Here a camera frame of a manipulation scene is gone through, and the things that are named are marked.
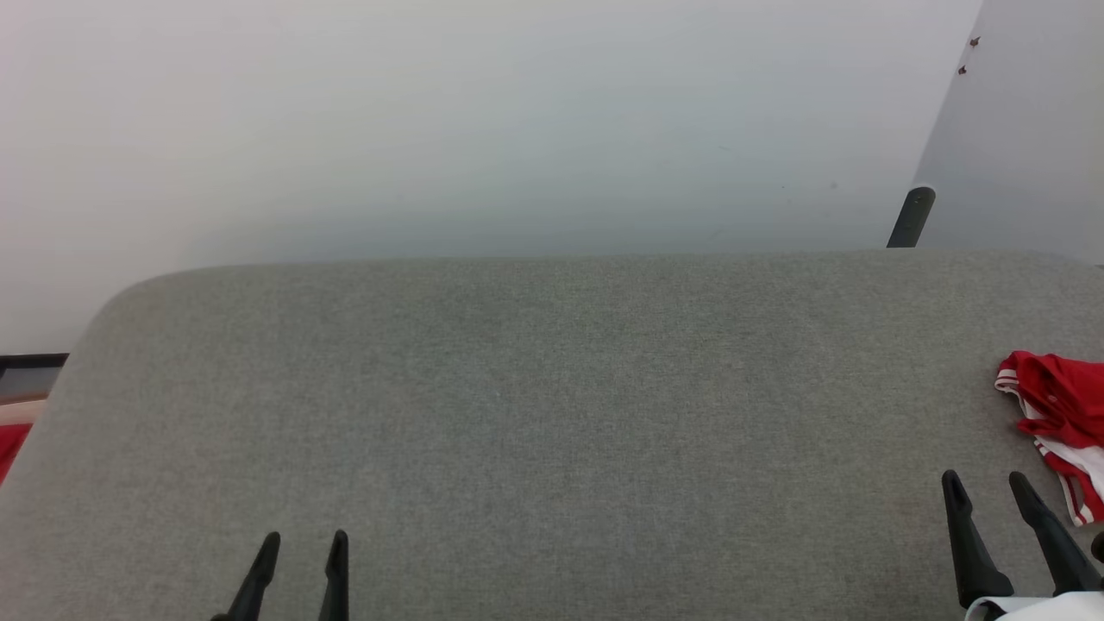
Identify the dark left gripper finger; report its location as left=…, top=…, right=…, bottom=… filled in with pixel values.
left=211, top=531, right=282, bottom=621
left=319, top=530, right=350, bottom=621

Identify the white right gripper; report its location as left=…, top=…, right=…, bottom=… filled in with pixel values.
left=942, top=470, right=1104, bottom=621

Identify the red Bulls basketball jersey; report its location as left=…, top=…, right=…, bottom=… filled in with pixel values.
left=994, top=349, right=1104, bottom=527

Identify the grey fabric sofa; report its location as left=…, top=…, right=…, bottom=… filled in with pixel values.
left=0, top=250, right=1104, bottom=621

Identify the red fabric piece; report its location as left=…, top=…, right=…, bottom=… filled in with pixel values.
left=0, top=423, right=33, bottom=486

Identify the black flat bar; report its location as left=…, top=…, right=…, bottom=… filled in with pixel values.
left=0, top=353, right=70, bottom=373

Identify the dark rounded metal bracket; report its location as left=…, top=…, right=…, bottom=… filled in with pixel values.
left=887, top=186, right=937, bottom=249

